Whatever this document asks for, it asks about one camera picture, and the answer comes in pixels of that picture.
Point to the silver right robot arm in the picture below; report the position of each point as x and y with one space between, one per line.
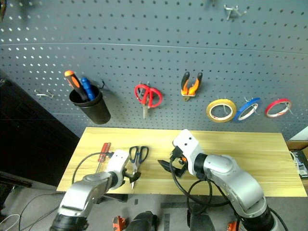
231 178

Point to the metal pegboard hook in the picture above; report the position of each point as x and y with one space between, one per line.
44 94
232 10

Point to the dark rounded shape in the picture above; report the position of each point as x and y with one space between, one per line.
143 222

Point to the red tape roll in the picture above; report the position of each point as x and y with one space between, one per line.
276 102

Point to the orange black part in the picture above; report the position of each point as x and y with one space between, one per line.
233 226
118 223

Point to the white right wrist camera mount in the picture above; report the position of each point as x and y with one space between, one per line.
188 144

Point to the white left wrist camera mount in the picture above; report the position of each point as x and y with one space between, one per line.
119 160

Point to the black plastic cup holder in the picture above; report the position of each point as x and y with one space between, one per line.
93 108

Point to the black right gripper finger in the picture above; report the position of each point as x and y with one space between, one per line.
180 172
165 165

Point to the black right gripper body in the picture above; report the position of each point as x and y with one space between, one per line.
178 156

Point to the orange black pliers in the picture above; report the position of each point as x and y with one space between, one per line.
190 90

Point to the blue tape roll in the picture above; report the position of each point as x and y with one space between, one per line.
249 103

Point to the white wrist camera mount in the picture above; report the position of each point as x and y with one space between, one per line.
119 160
188 144

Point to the yellow tape roll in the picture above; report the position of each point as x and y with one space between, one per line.
211 106

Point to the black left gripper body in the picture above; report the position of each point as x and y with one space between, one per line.
126 177

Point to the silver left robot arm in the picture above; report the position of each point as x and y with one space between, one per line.
81 192

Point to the black pegboard hook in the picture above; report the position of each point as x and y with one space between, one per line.
103 84

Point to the grey pegboard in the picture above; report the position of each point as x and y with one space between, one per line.
154 55

